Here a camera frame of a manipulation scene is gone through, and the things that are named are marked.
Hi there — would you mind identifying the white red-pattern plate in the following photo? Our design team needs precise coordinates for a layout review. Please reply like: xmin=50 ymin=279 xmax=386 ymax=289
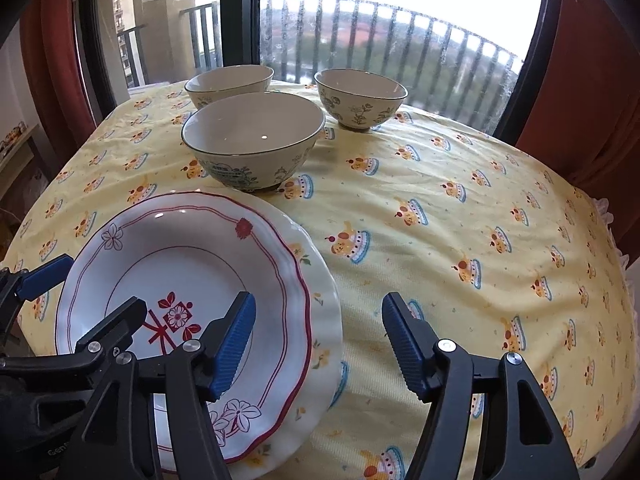
xmin=54 ymin=192 xmax=311 ymax=463

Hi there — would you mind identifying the white yellow-flower plate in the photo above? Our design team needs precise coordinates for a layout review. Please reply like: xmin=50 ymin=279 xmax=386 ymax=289
xmin=164 ymin=186 xmax=345 ymax=480

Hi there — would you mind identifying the large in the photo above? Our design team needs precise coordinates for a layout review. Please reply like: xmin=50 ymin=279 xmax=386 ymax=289
xmin=181 ymin=92 xmax=326 ymax=192

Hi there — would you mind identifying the floral bowl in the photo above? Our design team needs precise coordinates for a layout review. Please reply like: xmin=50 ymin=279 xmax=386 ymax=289
xmin=184 ymin=65 xmax=274 ymax=110
xmin=314 ymin=68 xmax=408 ymax=131

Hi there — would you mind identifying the left red curtain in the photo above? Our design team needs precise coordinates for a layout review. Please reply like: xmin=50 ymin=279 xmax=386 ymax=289
xmin=20 ymin=0 xmax=96 ymax=164

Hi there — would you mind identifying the red curtain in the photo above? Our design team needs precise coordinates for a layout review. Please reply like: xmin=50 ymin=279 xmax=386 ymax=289
xmin=20 ymin=0 xmax=96 ymax=164
xmin=516 ymin=0 xmax=639 ymax=260

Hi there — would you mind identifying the right red curtain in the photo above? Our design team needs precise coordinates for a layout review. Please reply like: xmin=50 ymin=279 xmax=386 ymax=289
xmin=516 ymin=0 xmax=639 ymax=260

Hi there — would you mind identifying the balcony railing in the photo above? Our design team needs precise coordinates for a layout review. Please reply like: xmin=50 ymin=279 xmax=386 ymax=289
xmin=113 ymin=0 xmax=523 ymax=133

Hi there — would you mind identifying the black window frame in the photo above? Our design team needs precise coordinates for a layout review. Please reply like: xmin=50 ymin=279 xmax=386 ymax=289
xmin=76 ymin=0 xmax=561 ymax=145

